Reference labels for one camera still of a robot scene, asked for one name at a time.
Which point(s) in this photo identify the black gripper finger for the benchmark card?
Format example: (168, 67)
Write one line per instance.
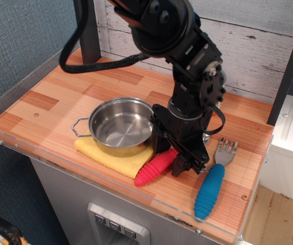
(159, 142)
(182, 162)

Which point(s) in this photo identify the red handled metal spoon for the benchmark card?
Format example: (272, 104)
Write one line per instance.
(155, 167)

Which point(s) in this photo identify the black vertical post right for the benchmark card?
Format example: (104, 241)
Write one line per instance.
(282, 92)

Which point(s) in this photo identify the stainless steel pot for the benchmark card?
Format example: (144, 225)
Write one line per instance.
(121, 127)

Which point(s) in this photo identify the yellow cloth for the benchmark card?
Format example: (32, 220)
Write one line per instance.
(127, 166)

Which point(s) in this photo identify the blue handled metal fork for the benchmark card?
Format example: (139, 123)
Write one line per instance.
(208, 193)

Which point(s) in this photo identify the black vertical post left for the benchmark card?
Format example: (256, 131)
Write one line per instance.
(89, 40)

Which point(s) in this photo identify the black vertical post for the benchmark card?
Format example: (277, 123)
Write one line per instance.
(282, 92)
(89, 40)

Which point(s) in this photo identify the grey cabinet with button panel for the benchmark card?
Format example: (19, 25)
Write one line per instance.
(105, 207)

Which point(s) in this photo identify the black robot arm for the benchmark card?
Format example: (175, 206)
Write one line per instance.
(171, 30)

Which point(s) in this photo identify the white cabinet on right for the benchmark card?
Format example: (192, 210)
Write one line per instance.
(277, 171)

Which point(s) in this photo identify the clear acrylic guard rail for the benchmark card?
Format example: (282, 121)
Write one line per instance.
(36, 121)

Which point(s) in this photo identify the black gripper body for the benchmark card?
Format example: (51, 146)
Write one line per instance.
(184, 134)

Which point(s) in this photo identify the green orange patterned tin can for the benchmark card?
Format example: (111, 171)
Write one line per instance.
(219, 90)

